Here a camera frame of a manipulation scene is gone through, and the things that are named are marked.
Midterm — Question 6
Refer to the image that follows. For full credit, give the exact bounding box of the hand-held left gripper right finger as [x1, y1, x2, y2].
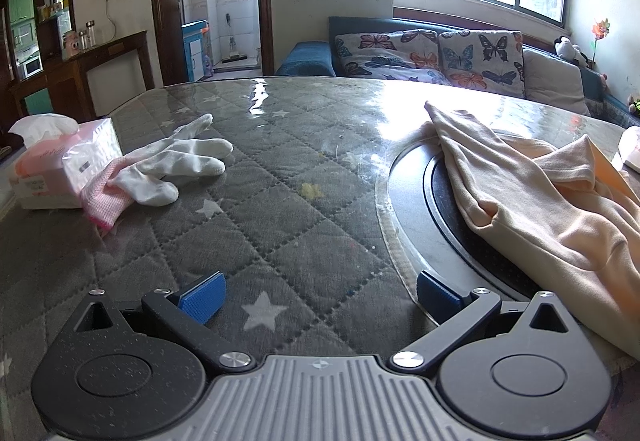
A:
[390, 270, 572, 374]

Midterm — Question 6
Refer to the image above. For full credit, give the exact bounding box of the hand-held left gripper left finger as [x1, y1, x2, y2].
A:
[75, 271, 255, 374]

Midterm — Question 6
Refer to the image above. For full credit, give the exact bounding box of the peach long-sleeved garment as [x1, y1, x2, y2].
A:
[424, 100, 640, 362]

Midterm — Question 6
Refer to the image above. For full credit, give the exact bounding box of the black glass turntable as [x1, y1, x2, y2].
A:
[387, 141, 640, 319]

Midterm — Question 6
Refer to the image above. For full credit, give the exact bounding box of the pink white tissue pack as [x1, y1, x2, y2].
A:
[617, 125, 640, 172]
[9, 114, 123, 211]

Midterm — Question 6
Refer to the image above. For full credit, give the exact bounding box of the butterfly print cushion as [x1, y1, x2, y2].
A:
[439, 30, 526, 99]
[334, 28, 451, 84]

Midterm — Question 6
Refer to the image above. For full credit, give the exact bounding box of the floor mop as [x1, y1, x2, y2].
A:
[222, 36, 251, 67]

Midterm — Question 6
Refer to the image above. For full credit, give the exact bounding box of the grey cushion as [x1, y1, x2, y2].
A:
[522, 48, 591, 117]

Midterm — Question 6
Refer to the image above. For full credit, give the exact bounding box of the blue white cabinet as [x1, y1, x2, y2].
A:
[181, 20, 213, 81]

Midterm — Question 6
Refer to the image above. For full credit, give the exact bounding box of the teal panel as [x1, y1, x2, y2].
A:
[25, 88, 53, 117]

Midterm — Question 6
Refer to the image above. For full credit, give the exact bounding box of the blue sofa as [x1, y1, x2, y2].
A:
[275, 16, 640, 127]

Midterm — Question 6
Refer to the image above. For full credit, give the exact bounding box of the dark wooden sideboard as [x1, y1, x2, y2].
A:
[10, 31, 156, 122]

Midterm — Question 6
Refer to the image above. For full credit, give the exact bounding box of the panda plush toy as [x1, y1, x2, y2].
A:
[554, 36, 588, 67]

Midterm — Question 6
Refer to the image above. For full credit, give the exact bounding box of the colourful pinwheel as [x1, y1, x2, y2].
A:
[590, 18, 611, 69]

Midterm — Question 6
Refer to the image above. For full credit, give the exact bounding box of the dark wooden door frame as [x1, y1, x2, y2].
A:
[148, 0, 275, 87]

